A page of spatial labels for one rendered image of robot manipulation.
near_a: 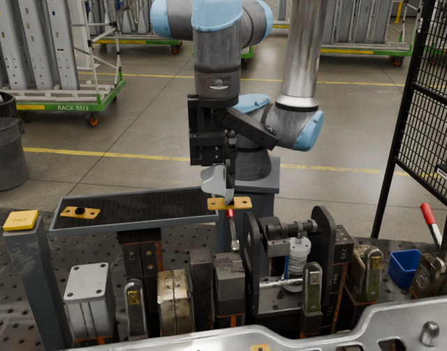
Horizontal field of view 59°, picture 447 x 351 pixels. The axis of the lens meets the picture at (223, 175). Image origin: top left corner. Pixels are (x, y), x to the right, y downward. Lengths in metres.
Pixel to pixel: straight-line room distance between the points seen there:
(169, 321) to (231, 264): 0.18
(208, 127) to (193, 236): 0.98
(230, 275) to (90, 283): 0.29
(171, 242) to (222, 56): 1.07
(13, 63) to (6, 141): 1.85
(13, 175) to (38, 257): 2.63
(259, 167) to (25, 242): 0.64
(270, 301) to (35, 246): 0.56
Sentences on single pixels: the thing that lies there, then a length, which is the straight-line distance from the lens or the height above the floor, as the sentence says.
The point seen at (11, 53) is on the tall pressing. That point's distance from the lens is 5.18.
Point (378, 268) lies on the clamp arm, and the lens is 0.97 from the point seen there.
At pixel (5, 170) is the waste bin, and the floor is 0.18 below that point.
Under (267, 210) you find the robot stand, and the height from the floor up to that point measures 1.00.
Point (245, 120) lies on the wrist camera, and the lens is 0.68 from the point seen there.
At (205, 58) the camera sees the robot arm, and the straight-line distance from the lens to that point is 0.62.
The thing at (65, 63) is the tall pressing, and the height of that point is 0.62.
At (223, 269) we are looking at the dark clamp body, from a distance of 0.89.
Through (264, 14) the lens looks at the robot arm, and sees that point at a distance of 0.73.
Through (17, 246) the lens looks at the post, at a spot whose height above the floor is 1.11.
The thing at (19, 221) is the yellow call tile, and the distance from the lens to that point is 1.00.
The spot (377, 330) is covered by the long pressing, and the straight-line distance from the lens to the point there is 0.94.
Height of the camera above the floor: 1.68
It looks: 29 degrees down
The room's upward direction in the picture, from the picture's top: straight up
